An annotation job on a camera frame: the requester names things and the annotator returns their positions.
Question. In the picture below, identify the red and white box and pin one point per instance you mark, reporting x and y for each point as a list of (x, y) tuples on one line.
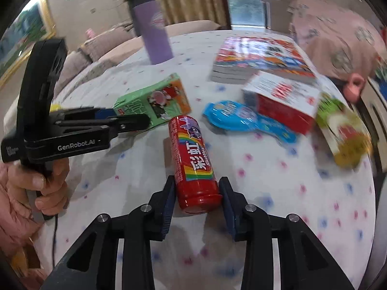
[(281, 108)]

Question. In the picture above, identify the green snack packet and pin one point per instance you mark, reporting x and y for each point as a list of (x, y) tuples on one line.
[(338, 127)]

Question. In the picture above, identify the wooden-framed glass door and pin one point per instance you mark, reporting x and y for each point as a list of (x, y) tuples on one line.
[(245, 6)]

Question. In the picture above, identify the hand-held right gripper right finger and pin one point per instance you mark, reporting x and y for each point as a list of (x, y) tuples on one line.
[(229, 217)]

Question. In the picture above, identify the striped pink cushion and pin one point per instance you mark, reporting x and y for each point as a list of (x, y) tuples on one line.
[(102, 44)]

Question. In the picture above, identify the green juice carton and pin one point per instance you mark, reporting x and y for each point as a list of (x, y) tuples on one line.
[(157, 96)]

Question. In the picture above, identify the person's left hand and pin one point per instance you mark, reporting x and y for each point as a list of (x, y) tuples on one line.
[(57, 184)]

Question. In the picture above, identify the yellow cup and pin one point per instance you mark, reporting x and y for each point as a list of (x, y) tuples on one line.
[(56, 107)]

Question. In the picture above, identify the pink sofa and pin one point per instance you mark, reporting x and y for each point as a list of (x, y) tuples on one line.
[(187, 27)]

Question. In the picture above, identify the red candy can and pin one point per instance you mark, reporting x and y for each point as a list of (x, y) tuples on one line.
[(193, 169)]

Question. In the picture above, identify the purple thermos bottle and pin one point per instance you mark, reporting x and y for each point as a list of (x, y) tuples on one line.
[(154, 30)]

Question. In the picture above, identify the gold-framed painting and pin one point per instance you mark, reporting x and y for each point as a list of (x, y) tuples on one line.
[(21, 36)]

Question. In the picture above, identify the light blue candy packet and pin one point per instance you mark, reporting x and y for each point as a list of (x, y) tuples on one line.
[(238, 117)]

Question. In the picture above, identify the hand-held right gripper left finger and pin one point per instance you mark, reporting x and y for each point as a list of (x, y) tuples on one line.
[(167, 214)]

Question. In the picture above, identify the pink kettlebell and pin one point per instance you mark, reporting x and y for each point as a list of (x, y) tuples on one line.
[(355, 86)]

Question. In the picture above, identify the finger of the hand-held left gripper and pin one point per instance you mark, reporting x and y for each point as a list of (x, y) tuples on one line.
[(102, 113), (133, 123)]

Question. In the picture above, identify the colourful comic book stack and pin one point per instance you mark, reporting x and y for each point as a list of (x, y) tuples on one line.
[(260, 54)]

